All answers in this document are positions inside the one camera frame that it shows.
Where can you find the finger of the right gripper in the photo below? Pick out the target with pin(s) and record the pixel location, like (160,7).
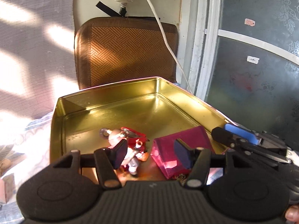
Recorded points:
(250,136)
(227,138)

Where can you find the grey woven headboard mat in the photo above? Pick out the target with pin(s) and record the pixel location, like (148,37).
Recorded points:
(37,56)

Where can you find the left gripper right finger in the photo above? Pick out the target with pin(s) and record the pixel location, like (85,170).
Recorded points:
(196,160)

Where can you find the person right hand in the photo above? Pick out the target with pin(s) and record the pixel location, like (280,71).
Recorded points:
(292,214)

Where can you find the pink macaron tin box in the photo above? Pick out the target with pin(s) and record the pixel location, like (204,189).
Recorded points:
(152,106)

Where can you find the red figure keychain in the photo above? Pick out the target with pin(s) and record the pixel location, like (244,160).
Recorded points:
(136,150)

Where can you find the frosted glass sliding door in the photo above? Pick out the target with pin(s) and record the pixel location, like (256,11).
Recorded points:
(242,59)

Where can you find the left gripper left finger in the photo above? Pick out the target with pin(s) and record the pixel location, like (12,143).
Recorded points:
(107,160)

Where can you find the brown woven cushion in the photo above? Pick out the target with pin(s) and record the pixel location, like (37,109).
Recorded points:
(112,49)

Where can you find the pink red wallet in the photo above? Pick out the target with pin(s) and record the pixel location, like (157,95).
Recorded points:
(163,152)

